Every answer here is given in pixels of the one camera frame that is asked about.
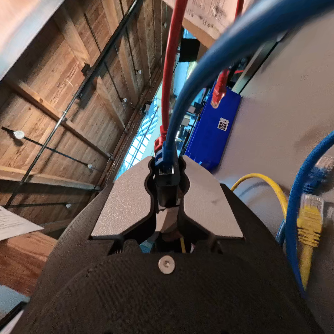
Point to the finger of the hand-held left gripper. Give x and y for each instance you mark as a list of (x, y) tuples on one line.
[(167, 219)]

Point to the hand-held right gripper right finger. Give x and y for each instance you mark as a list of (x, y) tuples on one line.
[(208, 206)]

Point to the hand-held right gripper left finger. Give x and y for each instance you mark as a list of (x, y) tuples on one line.
[(122, 206)]

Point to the black network splitter box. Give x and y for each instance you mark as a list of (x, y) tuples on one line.
[(167, 190)]

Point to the blue plastic bin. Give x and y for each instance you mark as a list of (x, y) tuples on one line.
[(206, 141)]

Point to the grey desk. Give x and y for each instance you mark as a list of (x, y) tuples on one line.
[(287, 91)]

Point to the white printed paper sheet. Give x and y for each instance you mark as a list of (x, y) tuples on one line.
[(13, 221)]

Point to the ceiling track spot lamps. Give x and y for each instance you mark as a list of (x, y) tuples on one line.
[(18, 134)]

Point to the instruction sheet on stand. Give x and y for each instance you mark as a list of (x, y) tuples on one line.
[(198, 36)]

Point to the printed instruction sheet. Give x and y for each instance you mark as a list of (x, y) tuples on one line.
[(206, 13)]

